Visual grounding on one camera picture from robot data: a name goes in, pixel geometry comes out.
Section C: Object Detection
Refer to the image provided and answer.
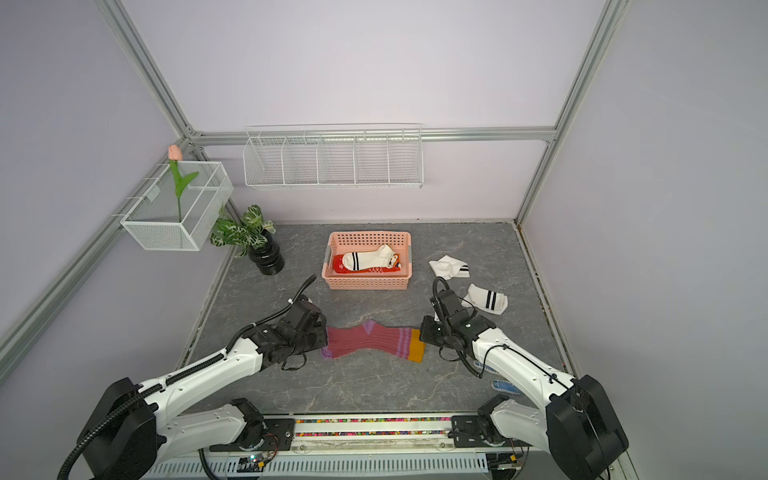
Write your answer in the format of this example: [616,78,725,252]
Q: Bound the white sock black stripes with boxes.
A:
[462,284,509,315]

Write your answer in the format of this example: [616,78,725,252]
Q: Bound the purple striped sock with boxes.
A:
[321,320,426,363]

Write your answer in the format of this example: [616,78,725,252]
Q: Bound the red christmas sock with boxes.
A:
[332,253,402,275]

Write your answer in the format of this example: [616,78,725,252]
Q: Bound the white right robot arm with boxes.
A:
[420,280,629,479]

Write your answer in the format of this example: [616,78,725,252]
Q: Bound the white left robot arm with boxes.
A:
[57,295,328,479]

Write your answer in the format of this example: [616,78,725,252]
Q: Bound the plain white sock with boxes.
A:
[429,255,470,280]

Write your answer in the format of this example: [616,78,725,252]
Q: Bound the pink plastic basket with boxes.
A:
[322,231,412,291]

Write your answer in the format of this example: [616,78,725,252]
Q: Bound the potted green plant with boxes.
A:
[210,205,285,275]

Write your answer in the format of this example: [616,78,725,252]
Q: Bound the pink artificial tulip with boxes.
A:
[167,145,199,223]

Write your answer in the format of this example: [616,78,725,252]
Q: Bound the white wire wall shelf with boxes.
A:
[243,123,424,189]

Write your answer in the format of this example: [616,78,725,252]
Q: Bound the white mesh wall box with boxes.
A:
[121,161,233,251]

